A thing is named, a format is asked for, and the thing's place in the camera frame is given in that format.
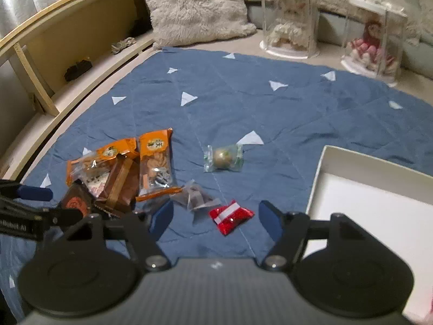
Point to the dark packet with orange circle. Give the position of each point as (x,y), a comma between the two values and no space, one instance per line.
(76,203)

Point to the clear case with cream doll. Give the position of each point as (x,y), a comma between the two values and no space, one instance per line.
(291,17)

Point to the fluffy beige pillow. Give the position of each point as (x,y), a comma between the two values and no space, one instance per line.
(196,6)

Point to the clear green round snack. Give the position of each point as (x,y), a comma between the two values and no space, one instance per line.
(223,157)

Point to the cream dressed doll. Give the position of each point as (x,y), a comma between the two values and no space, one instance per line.
(291,27)

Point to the brown snack packet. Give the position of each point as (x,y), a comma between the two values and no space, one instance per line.
(121,182)

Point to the red packet with white stripe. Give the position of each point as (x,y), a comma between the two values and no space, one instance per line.
(233,221)

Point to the long orange snack packet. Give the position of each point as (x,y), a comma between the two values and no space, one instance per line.
(155,150)

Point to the small black object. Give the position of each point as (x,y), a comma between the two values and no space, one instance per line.
(77,71)

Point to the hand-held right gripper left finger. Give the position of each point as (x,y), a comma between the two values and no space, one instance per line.
(163,217)

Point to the red dressed doll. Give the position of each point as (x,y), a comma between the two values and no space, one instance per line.
(372,40)

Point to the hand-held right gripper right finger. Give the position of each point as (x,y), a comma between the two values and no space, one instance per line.
(270,218)

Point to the grey translucent snack packet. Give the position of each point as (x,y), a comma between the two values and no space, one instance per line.
(194,196)

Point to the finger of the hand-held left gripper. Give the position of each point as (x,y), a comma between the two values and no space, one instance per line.
(35,193)
(64,216)

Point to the wooden bedside shelf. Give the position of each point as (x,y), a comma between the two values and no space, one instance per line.
(61,40)

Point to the white cardboard box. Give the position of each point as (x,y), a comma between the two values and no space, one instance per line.
(372,203)

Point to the orange snack packet with cookies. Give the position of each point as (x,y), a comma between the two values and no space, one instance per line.
(111,149)

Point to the blue blanket with white triangles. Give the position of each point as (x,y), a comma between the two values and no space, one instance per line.
(236,108)

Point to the clear case with red doll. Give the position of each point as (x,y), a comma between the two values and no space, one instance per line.
(375,40)

